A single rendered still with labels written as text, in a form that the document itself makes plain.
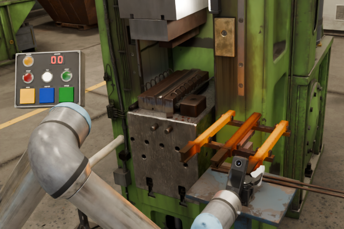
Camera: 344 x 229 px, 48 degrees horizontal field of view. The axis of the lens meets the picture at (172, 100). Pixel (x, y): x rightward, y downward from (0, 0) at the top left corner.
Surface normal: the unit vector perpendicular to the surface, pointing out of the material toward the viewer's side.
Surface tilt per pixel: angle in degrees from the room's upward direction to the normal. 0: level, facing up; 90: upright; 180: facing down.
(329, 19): 90
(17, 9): 90
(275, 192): 0
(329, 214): 0
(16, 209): 99
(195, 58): 90
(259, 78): 90
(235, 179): 59
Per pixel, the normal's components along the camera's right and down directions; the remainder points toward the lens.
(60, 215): -0.07, -0.92
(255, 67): -0.48, 0.37
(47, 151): -0.08, -0.43
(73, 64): -0.09, -0.12
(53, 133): 0.18, -0.73
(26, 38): 0.70, 0.23
